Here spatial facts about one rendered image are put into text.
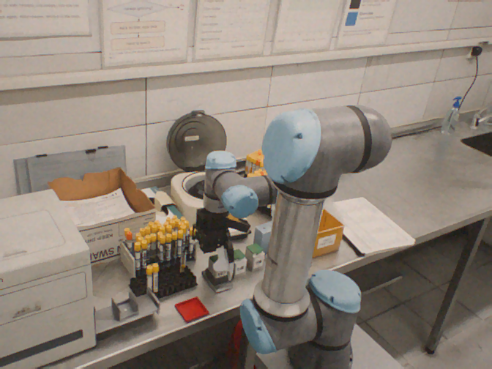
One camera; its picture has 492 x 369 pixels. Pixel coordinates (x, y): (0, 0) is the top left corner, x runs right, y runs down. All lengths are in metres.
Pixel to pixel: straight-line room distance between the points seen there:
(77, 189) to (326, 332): 0.97
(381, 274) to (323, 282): 1.57
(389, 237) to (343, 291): 0.72
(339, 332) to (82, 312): 0.57
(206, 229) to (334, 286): 0.39
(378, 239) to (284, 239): 0.89
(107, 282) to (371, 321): 1.67
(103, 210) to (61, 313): 0.55
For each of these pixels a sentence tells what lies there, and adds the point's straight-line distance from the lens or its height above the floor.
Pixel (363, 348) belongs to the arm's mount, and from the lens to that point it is 1.34.
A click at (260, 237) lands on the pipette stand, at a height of 0.95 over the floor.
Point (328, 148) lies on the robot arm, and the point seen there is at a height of 1.52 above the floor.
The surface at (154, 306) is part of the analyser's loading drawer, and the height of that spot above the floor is 0.91.
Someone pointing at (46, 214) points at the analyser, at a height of 1.17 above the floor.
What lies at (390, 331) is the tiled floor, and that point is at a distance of 2.80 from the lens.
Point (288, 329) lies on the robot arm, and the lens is 1.05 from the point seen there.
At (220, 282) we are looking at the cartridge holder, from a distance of 1.46.
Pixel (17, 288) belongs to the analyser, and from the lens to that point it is 1.13.
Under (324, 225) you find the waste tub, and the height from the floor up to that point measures 0.92.
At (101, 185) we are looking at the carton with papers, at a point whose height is 0.97.
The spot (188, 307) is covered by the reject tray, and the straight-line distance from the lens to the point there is 1.41.
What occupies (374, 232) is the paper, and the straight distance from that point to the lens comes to 1.81.
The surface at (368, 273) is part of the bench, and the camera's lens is 2.66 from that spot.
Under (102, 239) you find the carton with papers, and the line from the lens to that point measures 1.51.
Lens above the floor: 1.85
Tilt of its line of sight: 30 degrees down
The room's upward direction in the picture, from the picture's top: 7 degrees clockwise
